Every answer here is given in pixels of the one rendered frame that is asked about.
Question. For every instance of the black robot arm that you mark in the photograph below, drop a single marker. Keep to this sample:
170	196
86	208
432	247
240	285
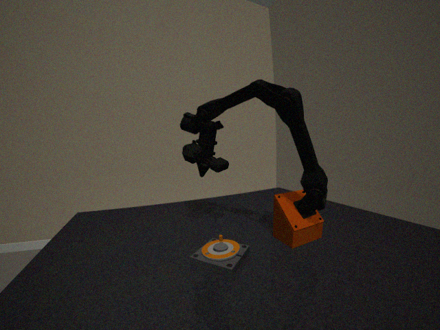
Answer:
289	105

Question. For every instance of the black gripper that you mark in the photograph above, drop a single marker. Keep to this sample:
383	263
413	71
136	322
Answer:
209	161

